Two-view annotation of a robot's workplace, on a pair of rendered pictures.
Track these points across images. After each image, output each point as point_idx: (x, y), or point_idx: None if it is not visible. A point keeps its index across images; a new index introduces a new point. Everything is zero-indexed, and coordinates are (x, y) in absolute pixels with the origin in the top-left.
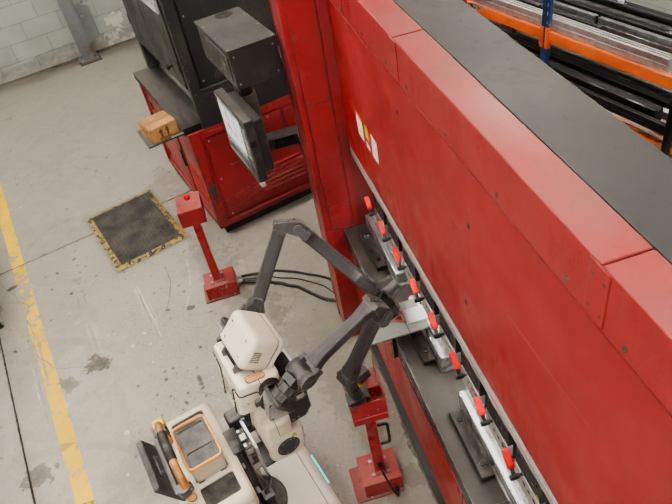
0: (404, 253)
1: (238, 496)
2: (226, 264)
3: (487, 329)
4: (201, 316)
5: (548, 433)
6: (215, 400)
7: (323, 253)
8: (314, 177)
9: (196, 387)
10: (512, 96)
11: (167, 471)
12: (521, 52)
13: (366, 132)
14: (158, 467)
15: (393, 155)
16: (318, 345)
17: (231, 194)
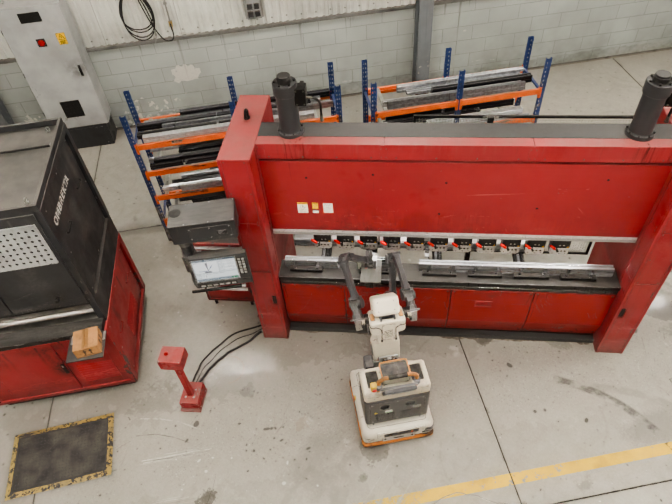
0: (362, 238)
1: (422, 364)
2: (169, 391)
3: (458, 211)
4: (210, 418)
5: (502, 214)
6: (290, 422)
7: (356, 258)
8: (270, 256)
9: (272, 432)
10: (451, 134)
11: (403, 385)
12: (424, 124)
13: (315, 205)
14: (401, 387)
15: (360, 196)
16: (283, 355)
17: (128, 353)
